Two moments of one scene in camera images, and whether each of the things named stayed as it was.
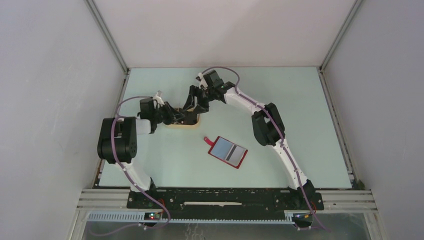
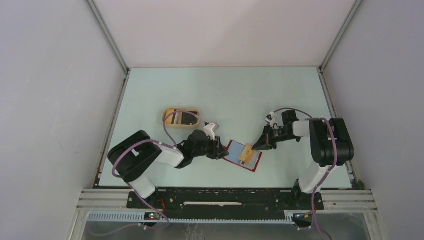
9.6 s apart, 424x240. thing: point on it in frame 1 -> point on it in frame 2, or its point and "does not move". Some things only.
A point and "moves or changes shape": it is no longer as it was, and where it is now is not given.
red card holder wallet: x=231 y=153 moves or changes shape
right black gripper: x=203 y=107 -> x=266 y=138
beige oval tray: x=191 y=120 does not move
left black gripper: x=171 y=113 -> x=218 y=151
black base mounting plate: x=255 y=203 does not move
